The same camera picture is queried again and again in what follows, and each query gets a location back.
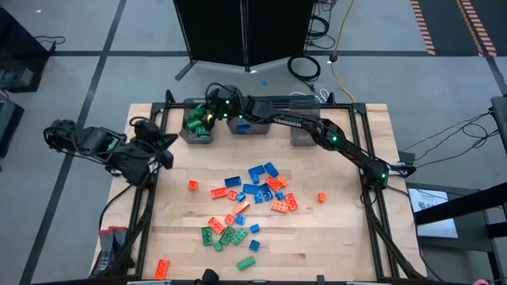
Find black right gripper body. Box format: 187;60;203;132
215;94;249;120

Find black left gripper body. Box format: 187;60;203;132
134;135;173;162

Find grey plastic bin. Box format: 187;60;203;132
288;98;322;147
178;97;217;145
226;97;274;135

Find black folding partition screen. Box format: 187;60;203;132
173;0;316;82

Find grey red-tipped device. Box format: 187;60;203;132
97;226;128;275

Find black round object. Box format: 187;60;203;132
201;268;219;285

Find black box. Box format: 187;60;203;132
0;98;25;159

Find black cart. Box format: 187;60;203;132
0;7;51;94

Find white paper sheet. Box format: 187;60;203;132
407;188;459;239

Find black beam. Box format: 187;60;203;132
414;181;507;226

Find black desk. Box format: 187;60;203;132
490;94;507;146

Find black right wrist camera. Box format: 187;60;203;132
205;83;238;105

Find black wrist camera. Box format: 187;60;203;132
133;118;160;139
205;83;238;105

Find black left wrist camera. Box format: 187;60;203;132
133;118;160;139

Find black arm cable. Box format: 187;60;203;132
98;184;135;230

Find black floor cable coil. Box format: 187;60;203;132
287;54;322;82

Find white cable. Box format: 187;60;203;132
288;89;330;105

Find black table frame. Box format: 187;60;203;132
90;89;427;283

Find yellow cable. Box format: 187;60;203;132
330;0;356;103

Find black cable bundle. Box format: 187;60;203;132
307;0;337;51

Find black floor cables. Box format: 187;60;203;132
399;112;501;169

